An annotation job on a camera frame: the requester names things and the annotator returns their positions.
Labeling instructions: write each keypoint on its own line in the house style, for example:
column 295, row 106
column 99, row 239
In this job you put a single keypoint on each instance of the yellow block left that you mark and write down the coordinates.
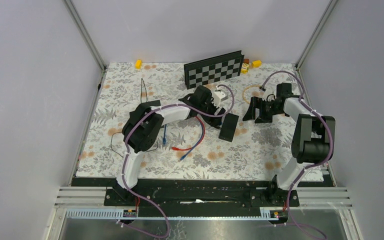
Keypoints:
column 138, row 64

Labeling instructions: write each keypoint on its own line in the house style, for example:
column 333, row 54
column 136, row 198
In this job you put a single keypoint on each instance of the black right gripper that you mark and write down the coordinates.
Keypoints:
column 255, row 103

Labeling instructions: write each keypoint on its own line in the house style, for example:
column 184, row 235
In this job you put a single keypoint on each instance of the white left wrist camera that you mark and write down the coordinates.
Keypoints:
column 218, row 96

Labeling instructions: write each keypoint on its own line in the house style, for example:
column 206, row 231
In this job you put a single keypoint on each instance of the yellow block right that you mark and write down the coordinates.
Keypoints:
column 256, row 63

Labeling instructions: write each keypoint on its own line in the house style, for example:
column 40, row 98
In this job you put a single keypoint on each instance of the checkerboard calibration board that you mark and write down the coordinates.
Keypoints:
column 212, row 70

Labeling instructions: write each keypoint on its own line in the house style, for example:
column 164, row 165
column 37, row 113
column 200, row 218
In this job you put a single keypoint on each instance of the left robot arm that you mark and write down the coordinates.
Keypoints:
column 143, row 126

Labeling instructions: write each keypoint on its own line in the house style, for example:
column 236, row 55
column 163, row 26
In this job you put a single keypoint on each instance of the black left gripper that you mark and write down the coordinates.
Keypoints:
column 213, row 121

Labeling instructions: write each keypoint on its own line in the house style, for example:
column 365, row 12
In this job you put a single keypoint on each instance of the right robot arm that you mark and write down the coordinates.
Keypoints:
column 313, row 139

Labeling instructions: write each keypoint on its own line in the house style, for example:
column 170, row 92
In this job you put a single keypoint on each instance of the floral patterned table mat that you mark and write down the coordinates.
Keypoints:
column 183, row 150

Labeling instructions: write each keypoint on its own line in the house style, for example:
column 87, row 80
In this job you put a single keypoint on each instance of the black ribbed network switch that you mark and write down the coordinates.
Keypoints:
column 228, row 127

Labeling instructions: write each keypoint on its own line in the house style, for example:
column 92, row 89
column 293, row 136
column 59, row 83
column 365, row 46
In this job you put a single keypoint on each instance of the small toy figure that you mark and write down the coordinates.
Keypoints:
column 245, row 66

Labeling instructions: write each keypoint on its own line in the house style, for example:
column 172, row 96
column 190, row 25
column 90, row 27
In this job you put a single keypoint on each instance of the yellow block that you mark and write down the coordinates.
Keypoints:
column 256, row 63
column 138, row 64

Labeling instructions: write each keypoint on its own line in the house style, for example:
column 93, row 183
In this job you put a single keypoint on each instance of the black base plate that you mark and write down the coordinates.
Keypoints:
column 193, row 198

